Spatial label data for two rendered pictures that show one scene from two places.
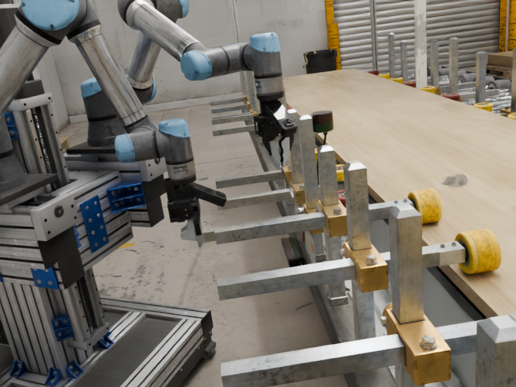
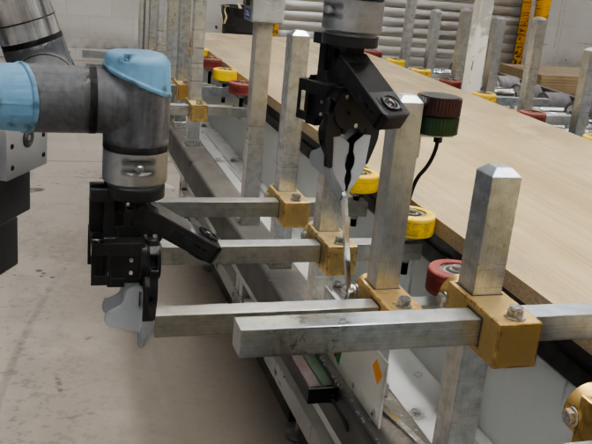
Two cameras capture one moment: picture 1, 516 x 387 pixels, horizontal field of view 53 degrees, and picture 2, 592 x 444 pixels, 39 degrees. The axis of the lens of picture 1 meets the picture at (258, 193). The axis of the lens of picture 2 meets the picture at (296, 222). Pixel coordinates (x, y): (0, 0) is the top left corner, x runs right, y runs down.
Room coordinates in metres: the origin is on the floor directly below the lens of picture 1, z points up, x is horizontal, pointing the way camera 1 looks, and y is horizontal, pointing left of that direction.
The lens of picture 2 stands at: (0.38, 0.25, 1.31)
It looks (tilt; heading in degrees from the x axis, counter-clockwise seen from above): 18 degrees down; 345
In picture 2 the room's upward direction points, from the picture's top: 5 degrees clockwise
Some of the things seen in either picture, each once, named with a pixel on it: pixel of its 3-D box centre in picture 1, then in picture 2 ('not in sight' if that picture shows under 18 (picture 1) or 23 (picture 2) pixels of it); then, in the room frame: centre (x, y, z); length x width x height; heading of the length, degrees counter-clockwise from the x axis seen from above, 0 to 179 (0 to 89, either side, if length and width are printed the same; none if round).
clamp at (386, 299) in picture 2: (315, 216); (388, 307); (1.38, -0.16, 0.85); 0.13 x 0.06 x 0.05; 3
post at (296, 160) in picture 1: (298, 180); (326, 224); (1.65, -0.14, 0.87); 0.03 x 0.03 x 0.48; 3
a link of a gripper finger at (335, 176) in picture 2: (271, 153); (325, 163); (1.39, -0.05, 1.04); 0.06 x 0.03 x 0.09; 23
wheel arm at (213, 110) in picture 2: (251, 128); (175, 109); (2.85, -0.01, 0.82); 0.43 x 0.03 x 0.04; 93
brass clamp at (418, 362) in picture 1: (414, 338); not in sight; (0.63, -0.20, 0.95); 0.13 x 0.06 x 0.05; 3
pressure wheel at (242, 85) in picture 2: not in sight; (240, 99); (2.87, -0.21, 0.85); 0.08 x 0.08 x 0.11
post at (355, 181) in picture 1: (362, 278); not in sight; (0.90, -0.18, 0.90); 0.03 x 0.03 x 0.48; 3
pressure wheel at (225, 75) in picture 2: not in sight; (224, 85); (3.11, -0.19, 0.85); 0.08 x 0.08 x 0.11
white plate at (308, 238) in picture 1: (306, 240); (349, 351); (1.43, -0.13, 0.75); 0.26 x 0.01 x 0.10; 3
